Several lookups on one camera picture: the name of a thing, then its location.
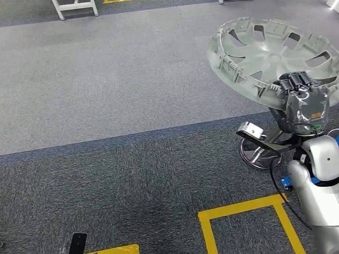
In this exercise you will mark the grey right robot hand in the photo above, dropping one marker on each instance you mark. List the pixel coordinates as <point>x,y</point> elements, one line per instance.
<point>304,108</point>

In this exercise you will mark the silver plastic hubcap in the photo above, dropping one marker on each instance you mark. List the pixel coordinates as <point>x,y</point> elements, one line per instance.
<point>267,59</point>

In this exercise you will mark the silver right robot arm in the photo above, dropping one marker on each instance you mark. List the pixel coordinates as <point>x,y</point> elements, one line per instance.
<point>323,203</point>

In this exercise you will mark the white block with light strips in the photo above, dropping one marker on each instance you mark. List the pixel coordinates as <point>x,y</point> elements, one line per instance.
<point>334,4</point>

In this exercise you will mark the yellow floor tape square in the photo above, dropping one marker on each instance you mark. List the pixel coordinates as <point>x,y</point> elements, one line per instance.
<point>238,208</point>

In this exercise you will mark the black right wrist camera bracket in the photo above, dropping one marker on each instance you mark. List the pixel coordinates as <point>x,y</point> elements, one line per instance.
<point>264,144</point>

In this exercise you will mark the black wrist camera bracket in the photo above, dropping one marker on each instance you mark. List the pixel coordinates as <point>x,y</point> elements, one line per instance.
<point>77,243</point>
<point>264,144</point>

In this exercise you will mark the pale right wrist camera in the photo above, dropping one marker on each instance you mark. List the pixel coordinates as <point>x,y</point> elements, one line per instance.
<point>250,130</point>

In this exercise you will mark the chrome stanchion post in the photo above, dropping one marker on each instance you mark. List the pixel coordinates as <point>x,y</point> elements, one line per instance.
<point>251,159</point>

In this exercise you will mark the white table leg frame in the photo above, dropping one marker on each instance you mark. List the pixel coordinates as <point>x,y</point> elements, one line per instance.
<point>76,5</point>

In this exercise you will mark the black left wrist camera bracket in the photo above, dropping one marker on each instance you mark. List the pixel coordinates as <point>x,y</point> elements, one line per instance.
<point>77,243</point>

